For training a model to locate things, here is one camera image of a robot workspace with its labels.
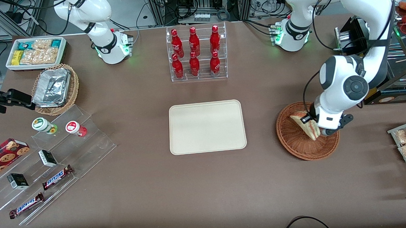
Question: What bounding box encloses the triangular sandwich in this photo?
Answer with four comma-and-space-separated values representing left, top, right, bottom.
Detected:
290, 111, 321, 142

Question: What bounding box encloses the brown wicker basket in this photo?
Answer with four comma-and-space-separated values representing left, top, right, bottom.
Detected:
275, 100, 341, 162

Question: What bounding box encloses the aluminium foil tray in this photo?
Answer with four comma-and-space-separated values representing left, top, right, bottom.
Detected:
32, 68, 72, 108

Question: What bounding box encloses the light wicker basket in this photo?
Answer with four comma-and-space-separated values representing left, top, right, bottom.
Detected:
30, 63, 80, 117

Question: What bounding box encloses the tray of packaged snacks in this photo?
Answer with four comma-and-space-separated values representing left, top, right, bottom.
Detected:
387, 120, 406, 193

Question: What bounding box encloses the beige plastic tray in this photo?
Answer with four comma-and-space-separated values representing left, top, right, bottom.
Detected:
168, 99, 248, 155

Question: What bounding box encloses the green lid cup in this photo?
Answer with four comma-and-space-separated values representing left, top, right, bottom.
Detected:
31, 117, 58, 136

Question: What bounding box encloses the white plastic bin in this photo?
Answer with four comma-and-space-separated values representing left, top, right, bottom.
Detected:
4, 36, 68, 72

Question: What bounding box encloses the yellow snack packet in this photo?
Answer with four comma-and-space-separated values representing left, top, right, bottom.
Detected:
11, 50, 24, 66

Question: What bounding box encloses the clear cracker bag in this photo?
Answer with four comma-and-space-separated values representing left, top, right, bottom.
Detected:
32, 39, 53, 50
19, 49, 43, 65
38, 47, 60, 64

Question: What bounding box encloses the red cookie box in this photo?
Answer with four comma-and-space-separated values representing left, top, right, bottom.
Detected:
0, 137, 31, 179

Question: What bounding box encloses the red lid cup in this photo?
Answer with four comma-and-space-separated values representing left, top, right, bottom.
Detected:
65, 120, 88, 138

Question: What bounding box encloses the small black box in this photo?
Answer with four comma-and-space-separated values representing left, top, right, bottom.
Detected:
7, 173, 30, 190
38, 149, 58, 168

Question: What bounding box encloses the snickers bar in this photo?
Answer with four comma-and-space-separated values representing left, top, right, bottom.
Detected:
42, 165, 74, 191
8, 193, 45, 220

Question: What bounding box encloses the clear acrylic stepped display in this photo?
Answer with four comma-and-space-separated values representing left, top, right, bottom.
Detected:
0, 103, 120, 227

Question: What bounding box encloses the black food warmer machine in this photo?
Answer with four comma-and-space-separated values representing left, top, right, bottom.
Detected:
333, 0, 406, 106

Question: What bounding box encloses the red cola bottle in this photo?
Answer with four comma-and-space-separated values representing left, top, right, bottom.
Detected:
209, 25, 221, 55
189, 51, 201, 77
188, 26, 200, 57
171, 29, 185, 59
209, 51, 221, 77
171, 53, 184, 80

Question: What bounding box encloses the clear acrylic bottle rack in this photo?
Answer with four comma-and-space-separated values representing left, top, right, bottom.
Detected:
165, 22, 228, 83

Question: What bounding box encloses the white power strip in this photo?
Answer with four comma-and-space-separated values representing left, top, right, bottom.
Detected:
193, 12, 211, 23

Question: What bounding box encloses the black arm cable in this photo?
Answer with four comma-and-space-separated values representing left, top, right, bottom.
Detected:
302, 69, 324, 116

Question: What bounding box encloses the black looped cable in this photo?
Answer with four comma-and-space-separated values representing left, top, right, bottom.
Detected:
283, 215, 332, 228

